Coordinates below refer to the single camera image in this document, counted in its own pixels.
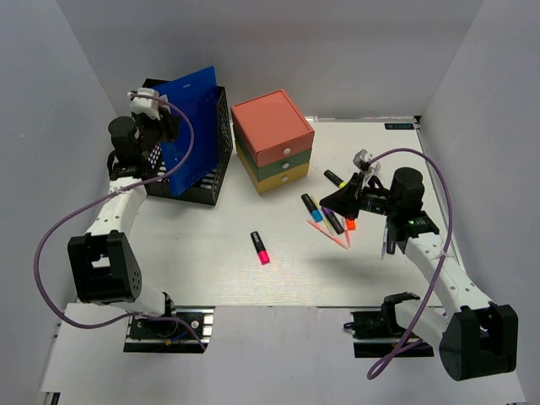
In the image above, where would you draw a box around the yellow bottom drawer box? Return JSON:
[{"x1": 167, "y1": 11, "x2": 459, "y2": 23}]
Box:
[{"x1": 237, "y1": 149, "x2": 310, "y2": 194}]

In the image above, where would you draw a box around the blue plastic folder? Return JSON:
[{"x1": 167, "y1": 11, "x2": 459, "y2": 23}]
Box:
[{"x1": 146, "y1": 66, "x2": 220, "y2": 197}]

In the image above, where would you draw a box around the blue thin pen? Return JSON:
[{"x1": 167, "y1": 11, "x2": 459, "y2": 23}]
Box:
[{"x1": 381, "y1": 224, "x2": 388, "y2": 260}]

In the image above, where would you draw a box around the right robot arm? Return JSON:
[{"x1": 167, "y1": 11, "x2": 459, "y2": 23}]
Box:
[{"x1": 320, "y1": 167, "x2": 518, "y2": 381}]

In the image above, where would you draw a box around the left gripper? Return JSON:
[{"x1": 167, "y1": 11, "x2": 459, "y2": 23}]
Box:
[{"x1": 132, "y1": 109, "x2": 182, "y2": 160}]

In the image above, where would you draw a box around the yellow highlighter marker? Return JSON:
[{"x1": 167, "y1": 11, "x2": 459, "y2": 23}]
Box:
[{"x1": 323, "y1": 170, "x2": 347, "y2": 188}]

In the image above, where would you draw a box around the pink highlighter marker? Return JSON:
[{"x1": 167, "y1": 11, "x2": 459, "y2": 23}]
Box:
[{"x1": 250, "y1": 231, "x2": 270, "y2": 265}]

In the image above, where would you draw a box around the pink thin pen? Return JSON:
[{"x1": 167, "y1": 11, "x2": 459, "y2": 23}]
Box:
[{"x1": 342, "y1": 217, "x2": 351, "y2": 249}]

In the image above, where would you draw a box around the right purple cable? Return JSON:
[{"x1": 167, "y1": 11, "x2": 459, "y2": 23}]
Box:
[{"x1": 365, "y1": 148, "x2": 455, "y2": 382}]

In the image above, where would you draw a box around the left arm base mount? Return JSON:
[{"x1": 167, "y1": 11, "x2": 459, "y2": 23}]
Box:
[{"x1": 123, "y1": 307, "x2": 214, "y2": 354}]

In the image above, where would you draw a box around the purple highlighter marker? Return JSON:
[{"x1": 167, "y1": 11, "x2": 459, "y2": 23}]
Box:
[{"x1": 321, "y1": 207, "x2": 344, "y2": 235}]

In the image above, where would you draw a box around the green highlighter marker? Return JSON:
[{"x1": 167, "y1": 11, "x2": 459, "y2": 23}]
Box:
[{"x1": 386, "y1": 224, "x2": 396, "y2": 255}]

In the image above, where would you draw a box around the salmon top drawer box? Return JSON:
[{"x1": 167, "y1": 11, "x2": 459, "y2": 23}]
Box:
[{"x1": 231, "y1": 89, "x2": 315, "y2": 167}]

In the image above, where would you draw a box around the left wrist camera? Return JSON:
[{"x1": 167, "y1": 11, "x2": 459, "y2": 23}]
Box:
[{"x1": 127, "y1": 88, "x2": 170, "y2": 121}]

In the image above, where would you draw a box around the blue highlighter marker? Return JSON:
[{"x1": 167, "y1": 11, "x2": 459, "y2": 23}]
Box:
[{"x1": 300, "y1": 193, "x2": 323, "y2": 223}]

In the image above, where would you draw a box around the black mesh file holder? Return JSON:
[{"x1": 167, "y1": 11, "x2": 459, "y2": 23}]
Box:
[{"x1": 143, "y1": 78, "x2": 233, "y2": 206}]

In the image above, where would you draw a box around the orange highlighter marker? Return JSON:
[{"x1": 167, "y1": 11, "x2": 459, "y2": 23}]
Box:
[{"x1": 345, "y1": 219, "x2": 356, "y2": 230}]

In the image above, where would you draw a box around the orange thin pen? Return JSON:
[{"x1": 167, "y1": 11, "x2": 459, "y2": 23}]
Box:
[{"x1": 305, "y1": 219, "x2": 348, "y2": 250}]

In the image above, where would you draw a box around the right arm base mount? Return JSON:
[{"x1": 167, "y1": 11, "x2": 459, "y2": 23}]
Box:
[{"x1": 343, "y1": 308, "x2": 404, "y2": 359}]

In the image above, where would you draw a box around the green middle drawer box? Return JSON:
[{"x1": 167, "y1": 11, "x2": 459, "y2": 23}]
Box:
[{"x1": 235, "y1": 137, "x2": 312, "y2": 181}]

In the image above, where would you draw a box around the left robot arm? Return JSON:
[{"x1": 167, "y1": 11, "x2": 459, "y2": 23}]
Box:
[{"x1": 67, "y1": 97, "x2": 181, "y2": 337}]

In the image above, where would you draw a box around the yellow thin pen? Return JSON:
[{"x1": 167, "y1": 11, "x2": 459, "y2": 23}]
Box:
[{"x1": 317, "y1": 205, "x2": 334, "y2": 235}]

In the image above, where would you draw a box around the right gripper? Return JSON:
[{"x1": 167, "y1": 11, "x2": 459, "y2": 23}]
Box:
[{"x1": 320, "y1": 171, "x2": 400, "y2": 221}]

